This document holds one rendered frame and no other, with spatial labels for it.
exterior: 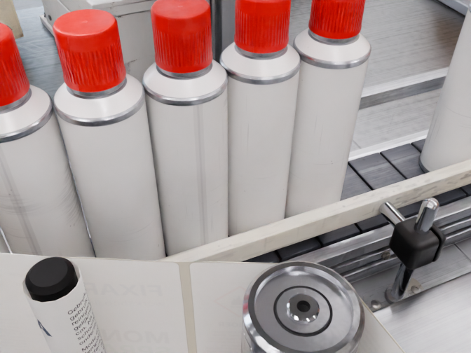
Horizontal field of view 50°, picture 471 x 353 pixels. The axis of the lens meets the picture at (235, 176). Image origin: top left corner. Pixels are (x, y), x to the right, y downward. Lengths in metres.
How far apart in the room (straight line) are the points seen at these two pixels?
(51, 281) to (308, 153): 0.24
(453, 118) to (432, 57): 0.36
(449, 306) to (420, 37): 0.55
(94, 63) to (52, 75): 0.49
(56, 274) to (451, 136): 0.38
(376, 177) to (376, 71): 0.29
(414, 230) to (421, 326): 0.07
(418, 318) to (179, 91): 0.24
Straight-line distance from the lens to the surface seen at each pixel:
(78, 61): 0.28
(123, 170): 0.31
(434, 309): 0.41
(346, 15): 0.33
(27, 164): 0.30
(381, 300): 0.46
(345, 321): 0.16
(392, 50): 0.83
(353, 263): 0.45
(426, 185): 0.45
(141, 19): 0.67
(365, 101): 0.46
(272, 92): 0.32
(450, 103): 0.47
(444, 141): 0.49
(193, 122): 0.30
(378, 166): 0.51
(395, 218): 0.42
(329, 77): 0.34
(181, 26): 0.28
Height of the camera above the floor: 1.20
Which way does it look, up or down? 42 degrees down
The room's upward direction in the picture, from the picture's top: 1 degrees clockwise
